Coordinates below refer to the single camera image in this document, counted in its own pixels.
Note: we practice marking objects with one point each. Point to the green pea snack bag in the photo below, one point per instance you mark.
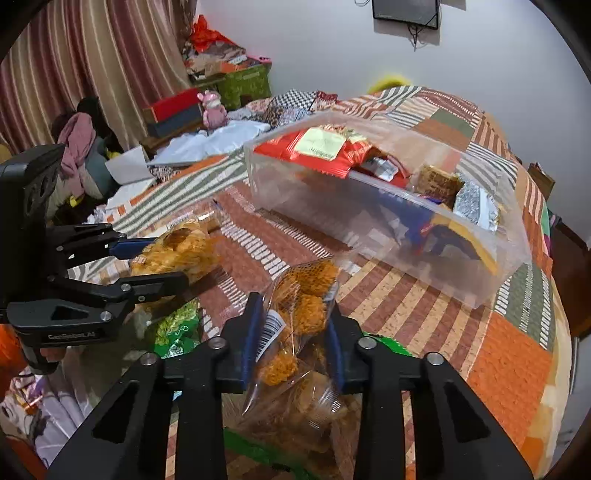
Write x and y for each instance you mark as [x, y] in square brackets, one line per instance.
[178, 333]

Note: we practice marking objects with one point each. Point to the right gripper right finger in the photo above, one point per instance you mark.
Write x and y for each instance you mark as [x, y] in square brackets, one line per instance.
[455, 434]

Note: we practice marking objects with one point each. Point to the light blue pillow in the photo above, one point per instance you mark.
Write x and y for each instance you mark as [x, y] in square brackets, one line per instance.
[191, 148]

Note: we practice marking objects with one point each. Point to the red flat box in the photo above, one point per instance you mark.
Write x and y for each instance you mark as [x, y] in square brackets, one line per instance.
[165, 108]

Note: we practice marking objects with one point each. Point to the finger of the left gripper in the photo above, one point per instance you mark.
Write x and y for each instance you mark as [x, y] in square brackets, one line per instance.
[117, 246]
[136, 289]

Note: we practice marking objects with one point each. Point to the red silver snack bag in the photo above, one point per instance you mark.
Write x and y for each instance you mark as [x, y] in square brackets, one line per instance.
[387, 169]

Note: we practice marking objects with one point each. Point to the yellow grey snack packet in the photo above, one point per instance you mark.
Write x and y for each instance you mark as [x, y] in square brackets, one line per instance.
[477, 206]

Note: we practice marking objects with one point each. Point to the orange jacket sleeve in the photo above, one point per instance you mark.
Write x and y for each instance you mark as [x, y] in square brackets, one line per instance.
[12, 361]

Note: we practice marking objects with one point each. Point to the pink plush toy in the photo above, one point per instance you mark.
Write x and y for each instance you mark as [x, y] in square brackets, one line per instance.
[214, 114]

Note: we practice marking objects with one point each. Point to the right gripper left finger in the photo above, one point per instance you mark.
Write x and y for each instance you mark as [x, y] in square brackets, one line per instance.
[126, 434]

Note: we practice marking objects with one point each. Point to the wall mounted black monitor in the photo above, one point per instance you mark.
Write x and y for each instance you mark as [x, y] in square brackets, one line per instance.
[421, 13]

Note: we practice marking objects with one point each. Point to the striped curtain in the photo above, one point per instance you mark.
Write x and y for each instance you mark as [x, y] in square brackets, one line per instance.
[124, 53]

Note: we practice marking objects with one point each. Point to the clear bag orange snacks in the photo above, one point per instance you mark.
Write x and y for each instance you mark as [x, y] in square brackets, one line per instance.
[297, 306]

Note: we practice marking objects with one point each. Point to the white paper sheet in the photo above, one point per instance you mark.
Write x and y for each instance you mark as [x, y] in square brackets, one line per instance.
[129, 167]

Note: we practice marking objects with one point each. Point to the clear plastic storage bin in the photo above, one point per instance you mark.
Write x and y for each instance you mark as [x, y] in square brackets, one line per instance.
[393, 224]

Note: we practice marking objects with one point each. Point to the brown paper bag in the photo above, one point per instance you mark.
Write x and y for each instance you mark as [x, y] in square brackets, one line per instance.
[544, 181]

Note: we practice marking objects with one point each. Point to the patchwork quilt bedspread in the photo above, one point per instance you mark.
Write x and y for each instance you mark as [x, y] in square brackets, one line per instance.
[514, 351]

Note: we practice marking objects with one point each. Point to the green gift box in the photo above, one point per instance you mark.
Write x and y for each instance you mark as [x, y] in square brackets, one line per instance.
[237, 88]

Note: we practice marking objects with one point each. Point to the yellow hoop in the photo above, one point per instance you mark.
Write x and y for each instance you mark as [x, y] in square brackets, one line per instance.
[388, 82]

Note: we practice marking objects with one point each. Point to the clear bag yellow crackers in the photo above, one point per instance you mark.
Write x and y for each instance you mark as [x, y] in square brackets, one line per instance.
[187, 248]

